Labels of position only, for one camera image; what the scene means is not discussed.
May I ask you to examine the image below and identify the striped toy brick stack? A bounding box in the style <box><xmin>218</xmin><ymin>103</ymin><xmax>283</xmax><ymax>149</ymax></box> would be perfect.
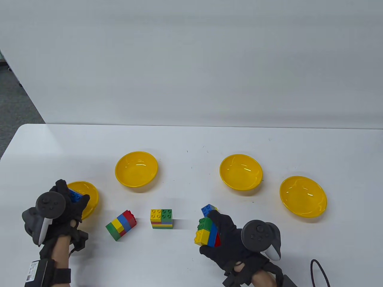
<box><xmin>105</xmin><ymin>210</ymin><xmax>137</xmax><ymax>241</ymax></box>

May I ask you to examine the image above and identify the grey right wrist camera unit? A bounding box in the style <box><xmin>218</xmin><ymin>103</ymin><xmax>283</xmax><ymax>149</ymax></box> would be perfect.
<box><xmin>283</xmin><ymin>274</ymin><xmax>306</xmax><ymax>287</ymax></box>

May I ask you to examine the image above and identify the person's right hand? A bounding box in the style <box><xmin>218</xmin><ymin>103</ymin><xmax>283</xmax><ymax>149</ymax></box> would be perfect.
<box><xmin>199</xmin><ymin>210</ymin><xmax>284</xmax><ymax>287</ymax></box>

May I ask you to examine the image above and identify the person's right forearm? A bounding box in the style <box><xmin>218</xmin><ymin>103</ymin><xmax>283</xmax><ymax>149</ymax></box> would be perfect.
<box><xmin>251</xmin><ymin>270</ymin><xmax>277</xmax><ymax>287</ymax></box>

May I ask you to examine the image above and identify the person's left forearm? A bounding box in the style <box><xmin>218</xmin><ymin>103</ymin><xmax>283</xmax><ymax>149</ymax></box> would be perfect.
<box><xmin>49</xmin><ymin>236</ymin><xmax>73</xmax><ymax>271</ymax></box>

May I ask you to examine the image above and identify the cube shaped toy brick stack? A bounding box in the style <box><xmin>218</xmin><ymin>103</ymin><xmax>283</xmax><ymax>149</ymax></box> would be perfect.
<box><xmin>150</xmin><ymin>209</ymin><xmax>173</xmax><ymax>229</ymax></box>

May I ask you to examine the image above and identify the large chequered toy brick stack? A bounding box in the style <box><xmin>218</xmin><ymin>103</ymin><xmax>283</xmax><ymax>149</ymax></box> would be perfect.
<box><xmin>194</xmin><ymin>217</ymin><xmax>221</xmax><ymax>247</ymax></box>

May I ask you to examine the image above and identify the stepped toy brick stack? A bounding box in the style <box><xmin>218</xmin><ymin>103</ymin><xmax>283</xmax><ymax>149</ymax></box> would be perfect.
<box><xmin>201</xmin><ymin>204</ymin><xmax>218</xmax><ymax>218</ymax></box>

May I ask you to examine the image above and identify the blue long toy brick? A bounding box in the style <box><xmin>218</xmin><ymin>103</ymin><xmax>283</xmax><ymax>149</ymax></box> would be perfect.
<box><xmin>68</xmin><ymin>189</ymin><xmax>84</xmax><ymax>203</ymax></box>

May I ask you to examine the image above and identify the black left wrist camera unit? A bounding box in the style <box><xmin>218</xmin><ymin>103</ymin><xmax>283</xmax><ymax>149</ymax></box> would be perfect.
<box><xmin>25</xmin><ymin>259</ymin><xmax>72</xmax><ymax>287</ymax></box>

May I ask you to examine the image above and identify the grey hand controller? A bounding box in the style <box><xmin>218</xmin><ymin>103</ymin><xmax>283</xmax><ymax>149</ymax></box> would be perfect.
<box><xmin>241</xmin><ymin>220</ymin><xmax>282</xmax><ymax>261</ymax></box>
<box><xmin>22</xmin><ymin>191</ymin><xmax>66</xmax><ymax>246</ymax></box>

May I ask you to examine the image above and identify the yellow plastic bowl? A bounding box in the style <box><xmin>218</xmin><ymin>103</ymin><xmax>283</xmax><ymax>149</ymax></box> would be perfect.
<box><xmin>115</xmin><ymin>151</ymin><xmax>158</xmax><ymax>188</ymax></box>
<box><xmin>279</xmin><ymin>176</ymin><xmax>327</xmax><ymax>218</ymax></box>
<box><xmin>66</xmin><ymin>181</ymin><xmax>99</xmax><ymax>221</ymax></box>
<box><xmin>219</xmin><ymin>154</ymin><xmax>263</xmax><ymax>191</ymax></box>

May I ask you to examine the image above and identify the black braided cable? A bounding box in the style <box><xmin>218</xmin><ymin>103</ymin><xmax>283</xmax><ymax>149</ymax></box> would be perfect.
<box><xmin>310</xmin><ymin>259</ymin><xmax>331</xmax><ymax>287</ymax></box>

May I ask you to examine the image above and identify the person's left hand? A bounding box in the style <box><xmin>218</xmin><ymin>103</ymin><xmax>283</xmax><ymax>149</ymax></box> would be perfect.
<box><xmin>39</xmin><ymin>179</ymin><xmax>90</xmax><ymax>257</ymax></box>

